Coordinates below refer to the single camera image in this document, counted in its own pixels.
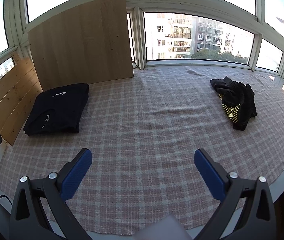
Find pine plank panel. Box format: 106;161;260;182
0;52;43;145

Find folded navy blue garment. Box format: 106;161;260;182
23;83;89;136

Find black shorts with yellow stripes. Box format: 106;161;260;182
210;76;257;131

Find pink plaid tablecloth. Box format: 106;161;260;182
0;67;284;235

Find light wooden board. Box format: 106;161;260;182
28;0;133;90

